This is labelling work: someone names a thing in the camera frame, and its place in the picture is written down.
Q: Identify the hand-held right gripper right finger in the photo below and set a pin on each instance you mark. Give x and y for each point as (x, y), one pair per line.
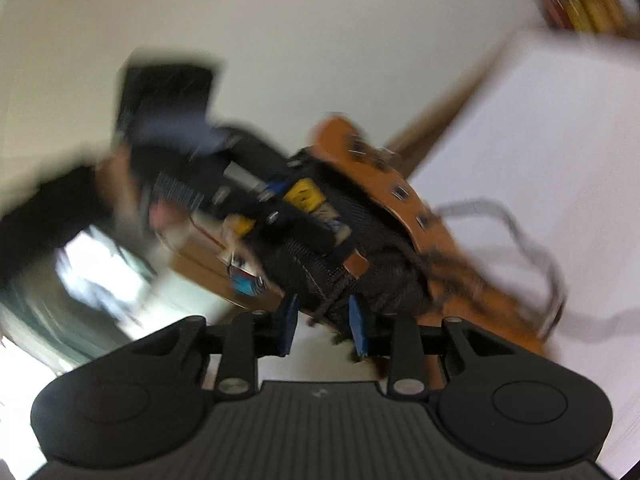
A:
(359, 327)

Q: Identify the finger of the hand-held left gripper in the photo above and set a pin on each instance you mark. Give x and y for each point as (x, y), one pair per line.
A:
(295, 230)

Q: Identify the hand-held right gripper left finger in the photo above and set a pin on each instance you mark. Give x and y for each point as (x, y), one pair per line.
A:
(289, 325)

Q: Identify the tan leather boot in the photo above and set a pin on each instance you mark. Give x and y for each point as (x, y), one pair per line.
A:
(380, 195)

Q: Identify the dark brown shoelace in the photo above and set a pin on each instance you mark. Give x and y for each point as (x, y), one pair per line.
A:
(540, 255)

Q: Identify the person's left forearm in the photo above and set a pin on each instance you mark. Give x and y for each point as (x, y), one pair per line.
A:
(50, 225)

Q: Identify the person's left hand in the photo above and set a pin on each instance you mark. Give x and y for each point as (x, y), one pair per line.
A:
(117, 185)

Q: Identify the white wooden TV cabinet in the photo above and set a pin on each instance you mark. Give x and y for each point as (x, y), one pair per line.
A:
(210, 270)

